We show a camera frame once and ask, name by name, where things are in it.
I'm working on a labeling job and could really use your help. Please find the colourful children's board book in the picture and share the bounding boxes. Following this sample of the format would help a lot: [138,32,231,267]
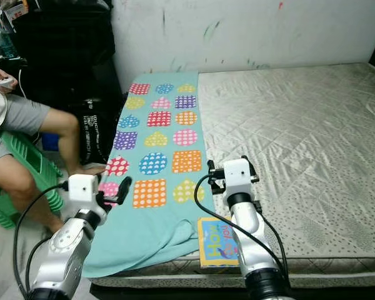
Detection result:
[197,216,243,269]

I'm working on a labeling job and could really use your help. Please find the person left hand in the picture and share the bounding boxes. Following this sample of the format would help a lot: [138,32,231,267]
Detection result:
[0,69,21,94]

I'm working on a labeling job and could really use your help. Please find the teal blanket colourful shapes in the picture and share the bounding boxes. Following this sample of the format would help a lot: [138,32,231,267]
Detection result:
[83,73,208,280]

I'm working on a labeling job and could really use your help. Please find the black bag white lettering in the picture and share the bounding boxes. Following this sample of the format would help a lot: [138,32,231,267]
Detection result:
[77,99,121,166]

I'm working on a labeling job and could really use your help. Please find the green plastic stool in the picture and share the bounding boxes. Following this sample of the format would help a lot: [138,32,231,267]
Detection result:
[0,130,64,218]

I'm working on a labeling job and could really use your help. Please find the small blue box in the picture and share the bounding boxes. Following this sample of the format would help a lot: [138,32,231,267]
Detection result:
[41,132,61,152]

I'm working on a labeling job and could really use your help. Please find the grey quilted mattress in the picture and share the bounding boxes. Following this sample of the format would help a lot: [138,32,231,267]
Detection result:
[86,61,375,289]

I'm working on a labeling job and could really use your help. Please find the large black luggage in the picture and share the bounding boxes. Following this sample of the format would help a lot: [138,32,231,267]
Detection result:
[11,0,118,116]

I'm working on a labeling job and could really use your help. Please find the clear plastic bottle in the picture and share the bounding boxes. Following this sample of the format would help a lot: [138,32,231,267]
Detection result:
[0,19,19,60]

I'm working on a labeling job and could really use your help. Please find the colourful packaged goods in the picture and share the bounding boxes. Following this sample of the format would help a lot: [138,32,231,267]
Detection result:
[0,0,38,26]

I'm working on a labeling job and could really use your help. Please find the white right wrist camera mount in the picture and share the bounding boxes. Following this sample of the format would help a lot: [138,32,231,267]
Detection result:
[222,157,253,198]

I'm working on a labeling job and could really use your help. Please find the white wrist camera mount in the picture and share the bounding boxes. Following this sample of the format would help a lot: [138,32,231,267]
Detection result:
[222,157,253,198]
[67,174,102,216]

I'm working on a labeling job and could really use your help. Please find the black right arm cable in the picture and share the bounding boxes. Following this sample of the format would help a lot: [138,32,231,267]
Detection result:
[192,174,293,287]

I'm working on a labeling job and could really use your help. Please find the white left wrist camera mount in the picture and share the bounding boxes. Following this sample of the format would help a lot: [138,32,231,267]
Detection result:
[67,174,102,216]

